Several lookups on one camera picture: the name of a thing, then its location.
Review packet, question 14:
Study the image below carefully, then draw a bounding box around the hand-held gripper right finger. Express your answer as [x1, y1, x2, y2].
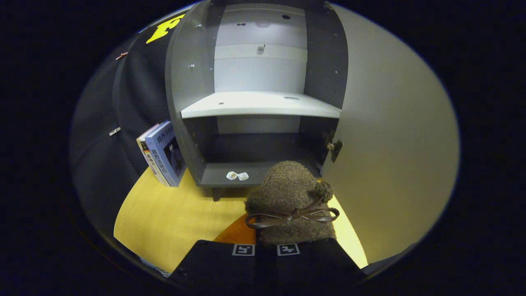
[266, 238, 367, 288]

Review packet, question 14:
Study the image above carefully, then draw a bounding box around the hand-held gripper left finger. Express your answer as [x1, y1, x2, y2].
[168, 213, 268, 290]

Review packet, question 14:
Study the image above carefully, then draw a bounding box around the brown fuzzy shoe with bow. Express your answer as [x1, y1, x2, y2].
[245, 160, 341, 247]

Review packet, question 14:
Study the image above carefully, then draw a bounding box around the beige shoe cabinet door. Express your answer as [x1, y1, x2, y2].
[321, 4, 460, 264]

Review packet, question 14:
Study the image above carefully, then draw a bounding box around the dark grey shoe cabinet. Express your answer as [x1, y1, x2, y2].
[164, 0, 349, 202]

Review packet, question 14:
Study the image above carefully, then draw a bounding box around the white cabinet shelf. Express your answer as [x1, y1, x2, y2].
[181, 91, 342, 120]

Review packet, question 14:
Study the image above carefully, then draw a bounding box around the blue book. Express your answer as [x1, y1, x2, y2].
[145, 120, 187, 188]

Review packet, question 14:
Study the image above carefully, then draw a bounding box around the black backdrop cloth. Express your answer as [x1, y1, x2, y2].
[70, 12, 187, 239]

